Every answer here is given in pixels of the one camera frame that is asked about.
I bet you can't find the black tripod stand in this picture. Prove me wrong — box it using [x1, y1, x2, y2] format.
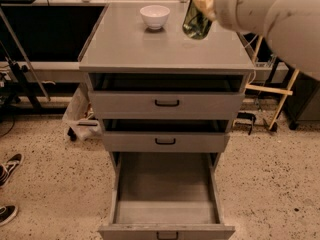
[0, 41, 42, 112]

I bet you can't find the grey middle drawer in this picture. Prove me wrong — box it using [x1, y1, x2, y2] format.
[103, 119, 229, 153]

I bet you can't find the white ceramic bowl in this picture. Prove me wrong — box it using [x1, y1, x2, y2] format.
[140, 5, 170, 30]

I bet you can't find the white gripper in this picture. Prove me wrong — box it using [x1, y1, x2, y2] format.
[192, 0, 247, 33]

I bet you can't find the grey bottom drawer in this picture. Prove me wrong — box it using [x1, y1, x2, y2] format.
[99, 153, 235, 240]

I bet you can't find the green soda can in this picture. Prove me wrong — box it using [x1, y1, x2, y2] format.
[182, 0, 212, 40]

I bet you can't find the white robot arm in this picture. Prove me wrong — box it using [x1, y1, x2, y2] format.
[193, 0, 320, 80]

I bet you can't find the black sneaker lower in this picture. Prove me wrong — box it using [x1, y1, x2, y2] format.
[0, 205, 18, 226]

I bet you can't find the grey top drawer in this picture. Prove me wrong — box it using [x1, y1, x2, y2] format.
[89, 73, 244, 119]

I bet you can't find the grey drawer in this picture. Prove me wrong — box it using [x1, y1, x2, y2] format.
[103, 119, 229, 153]
[99, 153, 235, 240]
[89, 73, 244, 119]

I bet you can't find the wooden easel frame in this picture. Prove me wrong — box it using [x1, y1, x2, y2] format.
[246, 36, 299, 132]

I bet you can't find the clear plastic bag bin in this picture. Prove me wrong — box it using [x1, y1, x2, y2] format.
[62, 83, 102, 141]

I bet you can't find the grey drawer cabinet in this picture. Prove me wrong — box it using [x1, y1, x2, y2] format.
[80, 3, 253, 160]

